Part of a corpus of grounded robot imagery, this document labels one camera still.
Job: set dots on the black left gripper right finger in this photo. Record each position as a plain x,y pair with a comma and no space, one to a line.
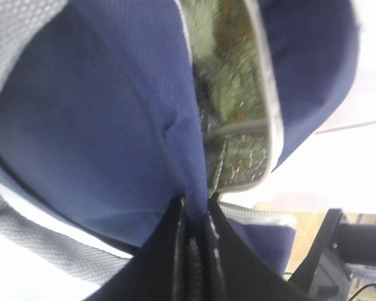
246,261

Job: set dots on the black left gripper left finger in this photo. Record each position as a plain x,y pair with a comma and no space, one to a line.
167,267

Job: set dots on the navy blue lunch bag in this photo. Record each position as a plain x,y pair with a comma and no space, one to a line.
112,110

